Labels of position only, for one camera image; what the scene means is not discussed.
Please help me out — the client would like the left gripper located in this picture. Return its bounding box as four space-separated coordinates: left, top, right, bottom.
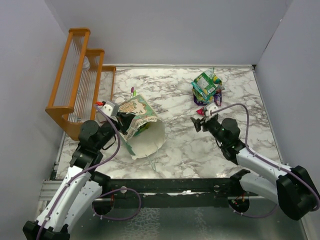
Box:
95 111 136 151

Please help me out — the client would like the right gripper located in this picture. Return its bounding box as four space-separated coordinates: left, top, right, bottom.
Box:
191 115 227 146

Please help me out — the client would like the small red candy packet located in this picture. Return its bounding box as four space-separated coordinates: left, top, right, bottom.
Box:
196 107 206 116

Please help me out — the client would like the teal snack packet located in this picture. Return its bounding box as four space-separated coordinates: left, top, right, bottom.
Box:
202 83 225 102

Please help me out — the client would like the green paper bag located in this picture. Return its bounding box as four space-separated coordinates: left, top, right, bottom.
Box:
119 94 166 171

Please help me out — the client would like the purple snack packet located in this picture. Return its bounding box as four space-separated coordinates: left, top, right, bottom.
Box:
200 92 222 107

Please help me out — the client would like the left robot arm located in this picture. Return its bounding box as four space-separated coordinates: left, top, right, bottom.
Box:
22 112 135 240

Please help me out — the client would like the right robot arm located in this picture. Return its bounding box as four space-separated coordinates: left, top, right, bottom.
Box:
191 114 320 221

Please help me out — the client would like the green pink pen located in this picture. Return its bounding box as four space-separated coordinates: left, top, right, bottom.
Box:
130 87 137 98

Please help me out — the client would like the orange wooden rack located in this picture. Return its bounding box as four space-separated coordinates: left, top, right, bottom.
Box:
45 27 117 141

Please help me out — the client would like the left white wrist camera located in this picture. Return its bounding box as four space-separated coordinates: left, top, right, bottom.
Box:
94 100 120 118

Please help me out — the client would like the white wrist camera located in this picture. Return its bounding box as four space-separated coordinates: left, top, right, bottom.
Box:
203 102 220 117
94 100 120 118

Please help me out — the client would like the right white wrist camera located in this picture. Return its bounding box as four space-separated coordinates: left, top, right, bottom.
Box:
203 102 220 117

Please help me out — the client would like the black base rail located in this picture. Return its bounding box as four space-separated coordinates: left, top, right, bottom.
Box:
92 177 256 209

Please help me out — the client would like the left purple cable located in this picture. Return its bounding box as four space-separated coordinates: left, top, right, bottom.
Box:
37 101 142 240

